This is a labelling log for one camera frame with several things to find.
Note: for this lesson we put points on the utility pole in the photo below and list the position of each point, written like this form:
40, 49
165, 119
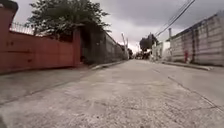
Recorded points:
124, 41

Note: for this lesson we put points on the grey concrete road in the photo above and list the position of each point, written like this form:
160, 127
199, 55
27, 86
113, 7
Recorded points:
126, 93

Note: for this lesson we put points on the dark tree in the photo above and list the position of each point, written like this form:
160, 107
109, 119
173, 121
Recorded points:
146, 42

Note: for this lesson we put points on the white building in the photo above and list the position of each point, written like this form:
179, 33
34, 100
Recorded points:
161, 50

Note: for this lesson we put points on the large green tree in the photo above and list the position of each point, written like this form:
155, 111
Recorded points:
66, 16

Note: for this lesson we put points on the raised concrete kerb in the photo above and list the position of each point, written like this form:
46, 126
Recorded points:
188, 65

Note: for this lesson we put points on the dark grey wall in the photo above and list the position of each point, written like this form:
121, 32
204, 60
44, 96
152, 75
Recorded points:
100, 48

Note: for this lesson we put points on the red wall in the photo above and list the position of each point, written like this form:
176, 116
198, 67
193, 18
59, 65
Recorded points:
36, 51

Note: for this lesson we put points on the grey block wall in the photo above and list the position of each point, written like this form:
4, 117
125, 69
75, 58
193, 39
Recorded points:
203, 41

